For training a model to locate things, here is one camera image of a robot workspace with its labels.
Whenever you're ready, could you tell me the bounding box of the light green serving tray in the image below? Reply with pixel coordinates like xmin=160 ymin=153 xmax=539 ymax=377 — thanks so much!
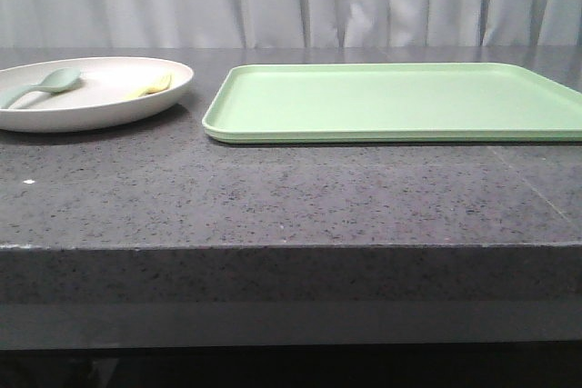
xmin=202 ymin=63 xmax=581 ymax=144

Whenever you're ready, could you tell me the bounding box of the pale green spoon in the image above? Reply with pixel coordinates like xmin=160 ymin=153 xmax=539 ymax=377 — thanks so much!
xmin=1 ymin=68 xmax=81 ymax=109

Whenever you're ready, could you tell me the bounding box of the white round plate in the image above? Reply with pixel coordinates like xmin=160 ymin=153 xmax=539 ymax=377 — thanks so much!
xmin=1 ymin=56 xmax=194 ymax=133

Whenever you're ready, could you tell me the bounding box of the yellow plastic fork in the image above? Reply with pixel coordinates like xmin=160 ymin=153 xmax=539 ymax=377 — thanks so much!
xmin=124 ymin=73 xmax=172 ymax=100

